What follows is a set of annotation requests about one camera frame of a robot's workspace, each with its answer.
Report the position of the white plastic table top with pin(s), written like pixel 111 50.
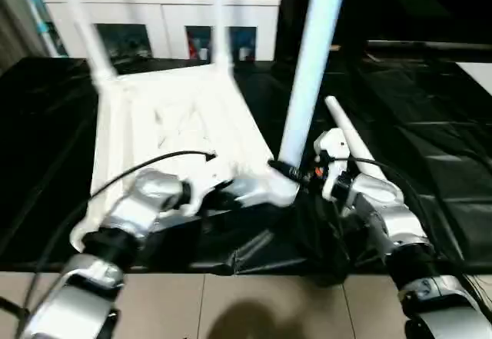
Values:
pixel 184 124

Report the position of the white plastic table leg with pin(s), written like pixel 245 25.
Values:
pixel 311 62
pixel 221 16
pixel 84 24
pixel 350 135

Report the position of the black work mat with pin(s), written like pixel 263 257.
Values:
pixel 430 162

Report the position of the small red bottle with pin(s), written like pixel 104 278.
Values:
pixel 192 48

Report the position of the black horizontal bar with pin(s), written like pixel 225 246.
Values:
pixel 430 45

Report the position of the dark cabinet with yellow label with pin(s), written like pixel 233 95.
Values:
pixel 400 4

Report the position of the white flat board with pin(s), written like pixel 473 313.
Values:
pixel 478 76

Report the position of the black slanted floor rod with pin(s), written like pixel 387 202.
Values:
pixel 9 305

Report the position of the white and teal pole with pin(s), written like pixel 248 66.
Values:
pixel 38 12

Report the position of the grey curtain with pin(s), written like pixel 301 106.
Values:
pixel 9 16

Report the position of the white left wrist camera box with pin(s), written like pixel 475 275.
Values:
pixel 207 177

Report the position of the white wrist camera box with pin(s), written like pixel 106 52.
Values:
pixel 334 154
pixel 207 177

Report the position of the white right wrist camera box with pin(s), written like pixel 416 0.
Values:
pixel 334 154

